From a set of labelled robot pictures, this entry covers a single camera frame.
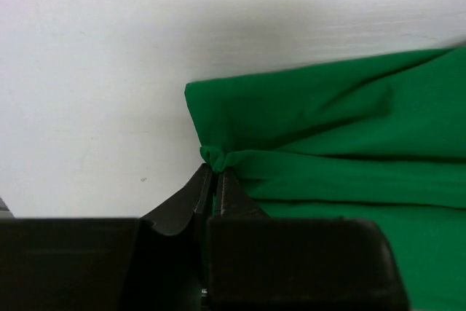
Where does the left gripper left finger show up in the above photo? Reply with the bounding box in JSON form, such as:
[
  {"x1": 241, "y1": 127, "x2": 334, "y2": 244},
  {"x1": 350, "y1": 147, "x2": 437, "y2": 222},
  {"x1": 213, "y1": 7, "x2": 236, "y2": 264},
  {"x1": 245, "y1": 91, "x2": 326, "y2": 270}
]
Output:
[{"x1": 1, "y1": 165, "x2": 213, "y2": 310}]

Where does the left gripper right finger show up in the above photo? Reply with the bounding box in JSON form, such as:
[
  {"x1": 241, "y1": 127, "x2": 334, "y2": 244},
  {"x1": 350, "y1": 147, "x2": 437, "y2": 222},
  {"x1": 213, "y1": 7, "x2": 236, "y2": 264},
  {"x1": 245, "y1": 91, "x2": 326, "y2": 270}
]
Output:
[{"x1": 207, "y1": 170, "x2": 410, "y2": 310}]

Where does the green t shirt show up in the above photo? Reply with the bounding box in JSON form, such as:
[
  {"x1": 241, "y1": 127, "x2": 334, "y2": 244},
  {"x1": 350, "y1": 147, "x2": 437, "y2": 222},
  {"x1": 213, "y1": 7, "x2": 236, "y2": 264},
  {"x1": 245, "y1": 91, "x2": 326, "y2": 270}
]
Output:
[{"x1": 185, "y1": 47, "x2": 465, "y2": 310}]

